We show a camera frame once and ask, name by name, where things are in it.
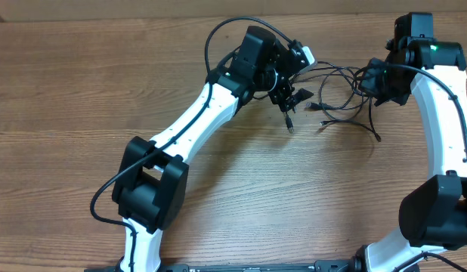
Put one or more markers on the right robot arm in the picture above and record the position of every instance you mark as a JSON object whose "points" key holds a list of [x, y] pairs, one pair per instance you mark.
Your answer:
{"points": [[433, 218]]}

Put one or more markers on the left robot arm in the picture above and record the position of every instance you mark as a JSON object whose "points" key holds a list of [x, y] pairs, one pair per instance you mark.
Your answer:
{"points": [[151, 183]]}

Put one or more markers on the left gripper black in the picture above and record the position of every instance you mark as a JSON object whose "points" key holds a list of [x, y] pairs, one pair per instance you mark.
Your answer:
{"points": [[279, 97]]}

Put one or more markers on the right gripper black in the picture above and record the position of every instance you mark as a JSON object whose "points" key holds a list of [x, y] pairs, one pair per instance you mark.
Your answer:
{"points": [[368, 86]]}

